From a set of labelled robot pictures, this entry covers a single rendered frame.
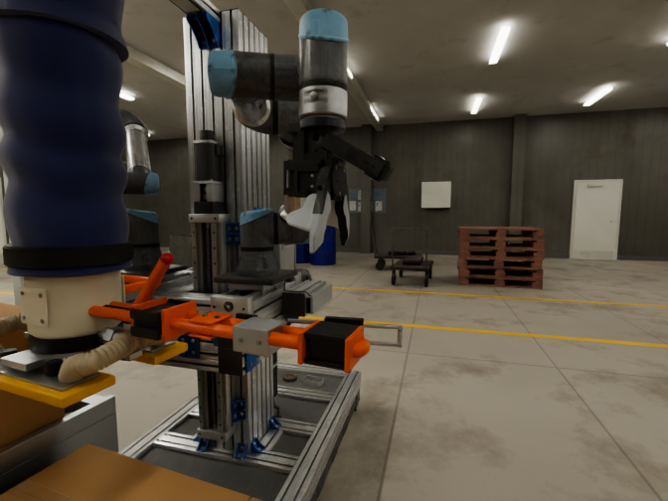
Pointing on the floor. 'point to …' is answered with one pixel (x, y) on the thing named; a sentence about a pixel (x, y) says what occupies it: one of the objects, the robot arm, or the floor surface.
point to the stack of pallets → (501, 270)
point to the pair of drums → (326, 254)
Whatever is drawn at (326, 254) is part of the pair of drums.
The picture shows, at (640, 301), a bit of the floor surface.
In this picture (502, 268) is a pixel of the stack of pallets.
